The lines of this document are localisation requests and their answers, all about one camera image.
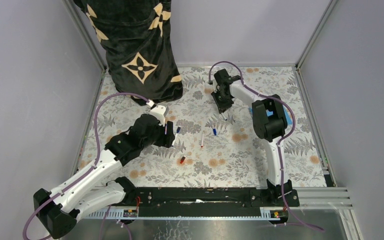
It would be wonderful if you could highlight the white pen red tip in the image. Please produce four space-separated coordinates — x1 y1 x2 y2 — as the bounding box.
200 131 205 148

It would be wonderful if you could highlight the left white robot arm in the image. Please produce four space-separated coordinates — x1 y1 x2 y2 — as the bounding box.
33 113 176 239

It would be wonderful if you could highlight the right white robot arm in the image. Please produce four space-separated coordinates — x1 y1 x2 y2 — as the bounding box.
210 69 300 209

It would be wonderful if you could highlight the red pen cap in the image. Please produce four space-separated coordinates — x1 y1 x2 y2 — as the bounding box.
179 156 186 164

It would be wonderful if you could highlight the floral table mat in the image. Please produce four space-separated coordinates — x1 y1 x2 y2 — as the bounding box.
98 66 326 187

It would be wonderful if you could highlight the blue folded cloth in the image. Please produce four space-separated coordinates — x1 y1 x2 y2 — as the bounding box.
266 108 293 126

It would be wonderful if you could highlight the black gold patterned robe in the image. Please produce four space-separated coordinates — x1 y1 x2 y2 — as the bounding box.
74 0 184 105

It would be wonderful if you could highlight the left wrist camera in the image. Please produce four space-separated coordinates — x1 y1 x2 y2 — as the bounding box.
146 100 169 126

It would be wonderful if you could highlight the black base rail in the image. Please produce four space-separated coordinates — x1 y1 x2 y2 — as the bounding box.
117 187 285 210

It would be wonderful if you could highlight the slotted cable duct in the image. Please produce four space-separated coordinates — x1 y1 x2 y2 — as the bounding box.
82 206 289 221

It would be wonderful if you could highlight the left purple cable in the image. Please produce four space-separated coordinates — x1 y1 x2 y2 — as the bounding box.
22 92 153 240

